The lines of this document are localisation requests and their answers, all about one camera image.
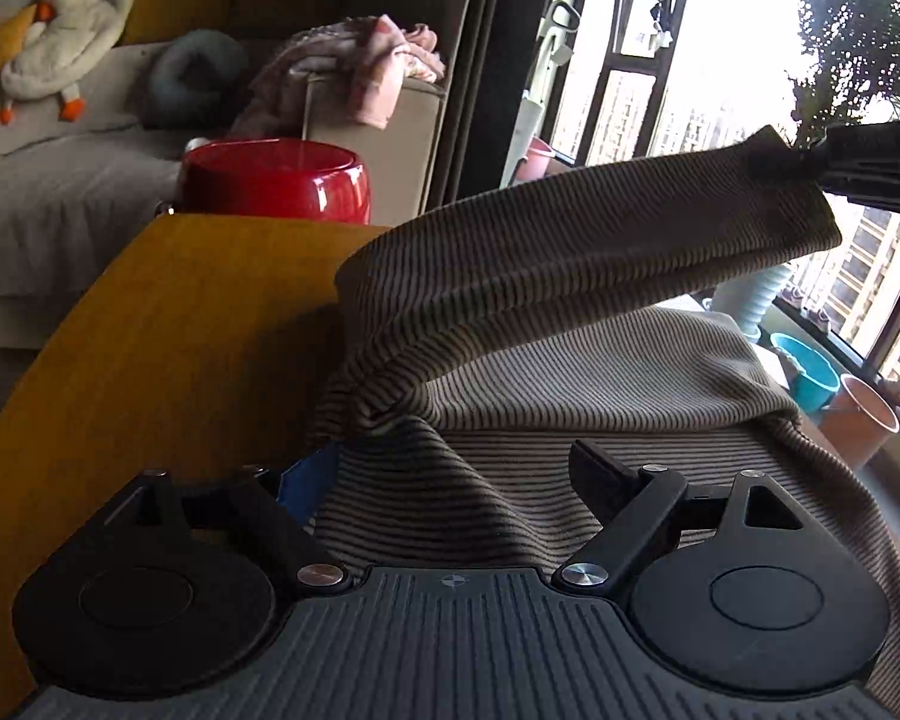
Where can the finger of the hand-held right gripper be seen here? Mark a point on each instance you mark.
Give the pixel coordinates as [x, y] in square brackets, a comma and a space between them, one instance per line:
[870, 165]

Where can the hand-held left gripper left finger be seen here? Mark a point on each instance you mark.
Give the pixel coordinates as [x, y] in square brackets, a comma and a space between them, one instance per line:
[309, 491]

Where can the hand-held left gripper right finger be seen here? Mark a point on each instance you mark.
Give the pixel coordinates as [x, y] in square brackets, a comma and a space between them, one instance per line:
[598, 474]

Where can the striped knit sweater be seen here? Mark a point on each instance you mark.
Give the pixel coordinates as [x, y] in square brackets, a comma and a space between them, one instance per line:
[570, 277]

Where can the palm plant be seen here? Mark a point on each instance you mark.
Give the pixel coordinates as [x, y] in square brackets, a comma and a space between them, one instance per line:
[862, 22]

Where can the blue plastic bucket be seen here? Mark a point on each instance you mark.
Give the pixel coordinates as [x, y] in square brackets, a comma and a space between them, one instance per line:
[810, 379]

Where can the pale pink plant pot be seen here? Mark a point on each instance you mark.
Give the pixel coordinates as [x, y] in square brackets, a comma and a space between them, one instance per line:
[859, 424]

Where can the red round stool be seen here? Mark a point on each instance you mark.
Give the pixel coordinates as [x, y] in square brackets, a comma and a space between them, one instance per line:
[270, 180]

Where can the pink plastic bucket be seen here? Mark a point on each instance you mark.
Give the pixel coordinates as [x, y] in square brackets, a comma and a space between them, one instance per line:
[540, 159]

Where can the beige chair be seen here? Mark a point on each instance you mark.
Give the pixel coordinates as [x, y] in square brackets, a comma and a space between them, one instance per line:
[420, 150]

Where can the grey sofa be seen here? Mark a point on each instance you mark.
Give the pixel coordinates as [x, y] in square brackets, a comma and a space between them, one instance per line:
[52, 210]

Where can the dark curtain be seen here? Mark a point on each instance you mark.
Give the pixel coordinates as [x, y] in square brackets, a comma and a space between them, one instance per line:
[472, 75]

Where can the grey neck pillow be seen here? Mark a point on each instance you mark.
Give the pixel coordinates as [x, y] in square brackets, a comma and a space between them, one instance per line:
[195, 79]

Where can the pink patterned blanket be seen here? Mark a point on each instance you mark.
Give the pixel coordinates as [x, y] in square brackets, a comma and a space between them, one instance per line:
[367, 64]

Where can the yellow sofa back cushion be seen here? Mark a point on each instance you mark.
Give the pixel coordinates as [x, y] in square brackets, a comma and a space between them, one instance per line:
[195, 4]

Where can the white goose plush toy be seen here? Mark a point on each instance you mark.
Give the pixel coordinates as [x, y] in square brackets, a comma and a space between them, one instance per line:
[64, 41]

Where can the black window frame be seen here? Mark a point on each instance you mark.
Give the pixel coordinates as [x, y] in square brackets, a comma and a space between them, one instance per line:
[671, 30]

